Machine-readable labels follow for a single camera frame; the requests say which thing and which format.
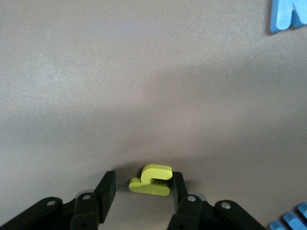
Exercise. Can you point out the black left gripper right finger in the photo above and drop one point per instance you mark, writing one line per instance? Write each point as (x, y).
(192, 213)

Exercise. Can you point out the blue lowercase letter m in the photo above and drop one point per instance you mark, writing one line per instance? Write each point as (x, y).
(292, 222)

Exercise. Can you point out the yellow lowercase letter h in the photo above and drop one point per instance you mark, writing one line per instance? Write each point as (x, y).
(156, 173)

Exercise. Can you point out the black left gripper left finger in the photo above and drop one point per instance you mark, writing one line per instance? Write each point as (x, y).
(84, 208)

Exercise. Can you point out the brown table mat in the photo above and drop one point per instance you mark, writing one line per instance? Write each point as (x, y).
(96, 72)

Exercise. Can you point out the blue uppercase letter W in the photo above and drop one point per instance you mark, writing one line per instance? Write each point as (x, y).
(280, 16)

